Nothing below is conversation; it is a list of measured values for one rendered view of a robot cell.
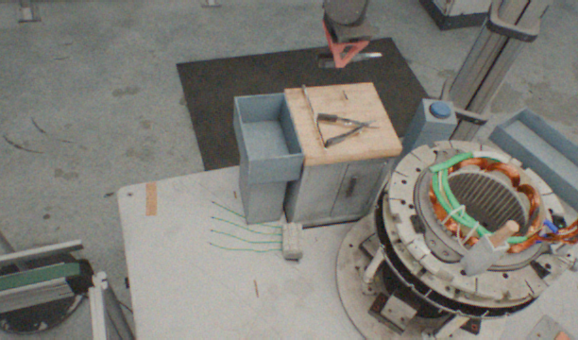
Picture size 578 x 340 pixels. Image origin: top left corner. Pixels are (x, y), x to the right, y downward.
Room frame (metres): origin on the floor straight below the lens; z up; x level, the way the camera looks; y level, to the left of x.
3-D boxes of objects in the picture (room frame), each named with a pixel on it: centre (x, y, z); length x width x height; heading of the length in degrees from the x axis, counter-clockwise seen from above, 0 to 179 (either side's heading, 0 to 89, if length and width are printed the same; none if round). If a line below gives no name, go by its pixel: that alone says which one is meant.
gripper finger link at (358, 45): (0.72, -0.05, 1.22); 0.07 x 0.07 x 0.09; 23
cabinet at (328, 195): (0.69, -0.08, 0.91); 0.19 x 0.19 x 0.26; 22
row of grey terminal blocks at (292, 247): (0.54, -0.04, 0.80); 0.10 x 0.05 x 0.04; 11
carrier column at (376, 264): (0.48, -0.22, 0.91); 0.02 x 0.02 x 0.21
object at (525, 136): (0.71, -0.54, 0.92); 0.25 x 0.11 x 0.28; 46
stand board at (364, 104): (0.69, -0.08, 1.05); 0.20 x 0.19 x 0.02; 112
